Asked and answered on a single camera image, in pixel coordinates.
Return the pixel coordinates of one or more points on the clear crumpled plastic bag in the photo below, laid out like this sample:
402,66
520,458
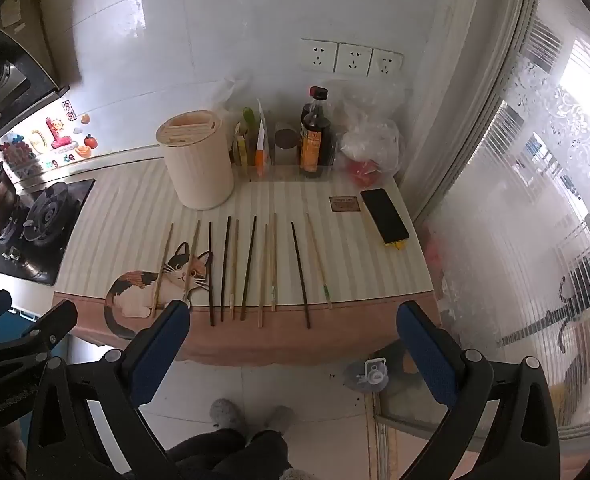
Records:
370,130

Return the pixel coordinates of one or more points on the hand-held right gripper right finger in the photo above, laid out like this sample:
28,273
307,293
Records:
427,355

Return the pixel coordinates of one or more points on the striped cat print tablecloth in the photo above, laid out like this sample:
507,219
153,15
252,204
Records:
125,210

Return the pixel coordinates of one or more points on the clear plastic organizer tray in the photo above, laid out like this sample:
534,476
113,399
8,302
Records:
285,171

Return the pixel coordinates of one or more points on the black gas stove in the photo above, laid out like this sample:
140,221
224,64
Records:
45,220

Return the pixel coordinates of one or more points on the grey round plastic object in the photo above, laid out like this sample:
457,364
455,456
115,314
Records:
370,375

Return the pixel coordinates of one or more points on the dark sauce bottle orange label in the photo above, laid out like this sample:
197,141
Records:
315,140

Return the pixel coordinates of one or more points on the red packet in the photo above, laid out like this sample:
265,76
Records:
365,172

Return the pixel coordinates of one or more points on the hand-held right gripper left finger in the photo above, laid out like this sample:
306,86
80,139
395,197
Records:
162,355

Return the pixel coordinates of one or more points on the frosted sliding glass door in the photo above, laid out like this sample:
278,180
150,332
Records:
525,185

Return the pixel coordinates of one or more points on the thin clear plastic bag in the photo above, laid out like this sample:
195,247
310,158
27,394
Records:
232,97

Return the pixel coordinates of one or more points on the white wall socket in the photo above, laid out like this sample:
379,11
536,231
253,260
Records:
386,64
318,55
353,60

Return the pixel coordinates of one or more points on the steel range hood chimney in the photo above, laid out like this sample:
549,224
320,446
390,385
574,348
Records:
22,20

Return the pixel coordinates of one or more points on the group of mixed chopsticks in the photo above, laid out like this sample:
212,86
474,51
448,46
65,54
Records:
247,270

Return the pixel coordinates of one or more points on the beige ribbed chopstick holder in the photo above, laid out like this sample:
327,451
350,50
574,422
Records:
200,165

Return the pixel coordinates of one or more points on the person's legs in dark trousers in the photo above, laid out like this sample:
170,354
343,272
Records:
225,455

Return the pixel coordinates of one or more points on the black range hood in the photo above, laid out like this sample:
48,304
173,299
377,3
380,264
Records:
10,90

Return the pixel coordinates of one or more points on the colourful wall stickers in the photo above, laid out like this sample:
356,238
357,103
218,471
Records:
57,135

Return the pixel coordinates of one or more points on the small brown card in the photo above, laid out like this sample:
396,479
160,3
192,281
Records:
344,204

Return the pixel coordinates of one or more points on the blue cabinet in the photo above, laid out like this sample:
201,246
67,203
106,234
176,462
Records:
10,322

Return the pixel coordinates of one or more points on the white and orange packet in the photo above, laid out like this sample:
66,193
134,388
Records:
261,140

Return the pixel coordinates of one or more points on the grey fuzzy slipper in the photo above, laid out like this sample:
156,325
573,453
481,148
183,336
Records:
226,412
279,417

